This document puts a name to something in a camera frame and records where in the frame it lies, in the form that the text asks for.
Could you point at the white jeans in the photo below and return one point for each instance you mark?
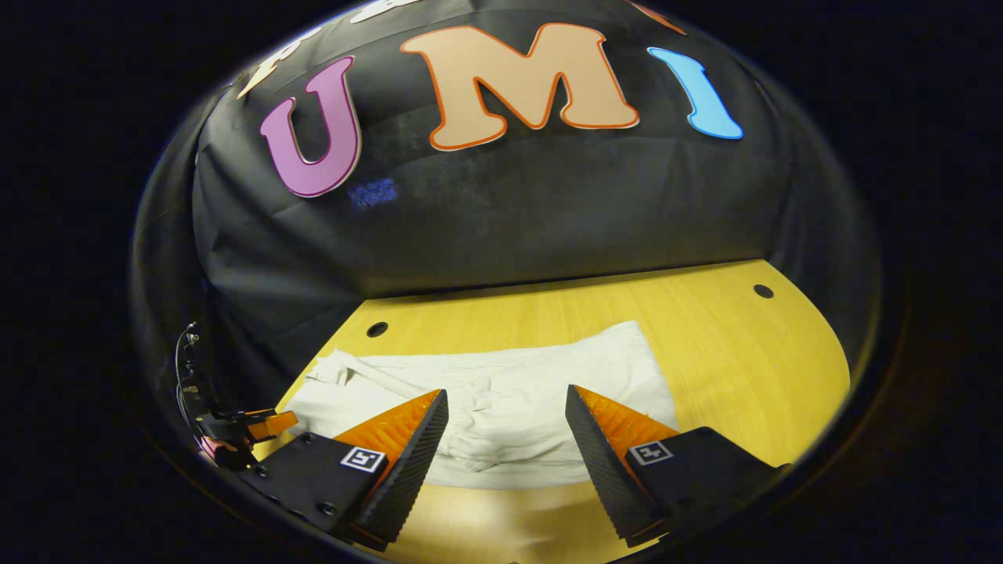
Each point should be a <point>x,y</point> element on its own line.
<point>509,392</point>

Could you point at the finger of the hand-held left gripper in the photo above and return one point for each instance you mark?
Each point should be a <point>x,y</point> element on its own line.
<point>274,423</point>

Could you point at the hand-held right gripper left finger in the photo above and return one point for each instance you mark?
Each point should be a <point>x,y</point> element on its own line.
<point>415,470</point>

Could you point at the black backdrop cloth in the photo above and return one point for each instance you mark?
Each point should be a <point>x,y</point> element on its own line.
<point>509,211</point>

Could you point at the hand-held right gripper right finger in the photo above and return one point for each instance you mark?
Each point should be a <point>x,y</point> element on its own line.
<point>607,470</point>

